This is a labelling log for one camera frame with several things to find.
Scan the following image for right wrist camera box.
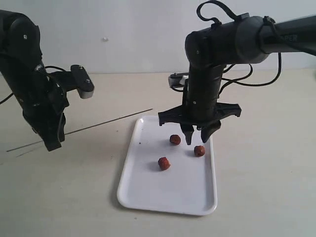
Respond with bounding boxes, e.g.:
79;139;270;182
168;73;189;89

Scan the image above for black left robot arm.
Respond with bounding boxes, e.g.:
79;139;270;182
0;10;69;151

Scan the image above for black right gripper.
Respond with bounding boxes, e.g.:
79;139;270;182
158;65;241;145

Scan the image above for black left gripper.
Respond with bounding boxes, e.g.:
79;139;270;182
14;71;69;152

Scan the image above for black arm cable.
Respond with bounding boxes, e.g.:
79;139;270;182
196;0;282;99
0;92;15;104

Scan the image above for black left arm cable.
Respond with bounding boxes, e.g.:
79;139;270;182
0;92;15;104

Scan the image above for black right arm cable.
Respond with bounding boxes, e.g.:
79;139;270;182
196;0;282;99

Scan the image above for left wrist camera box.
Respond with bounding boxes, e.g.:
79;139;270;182
46;64;95;99

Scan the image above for thin metal skewer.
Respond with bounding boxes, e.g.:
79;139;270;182
5;108;153;153

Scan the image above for white rectangular plastic tray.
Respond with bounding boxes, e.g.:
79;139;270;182
117;116;218;216

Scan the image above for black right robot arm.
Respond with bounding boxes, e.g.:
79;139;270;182
158;16;316;144

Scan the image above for dark red dried date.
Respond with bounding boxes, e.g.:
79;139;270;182
158;157;171;171
169;134;181;145
194;145;205;157

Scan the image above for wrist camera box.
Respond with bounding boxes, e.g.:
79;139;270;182
46;64;95;99
168;73;189;89

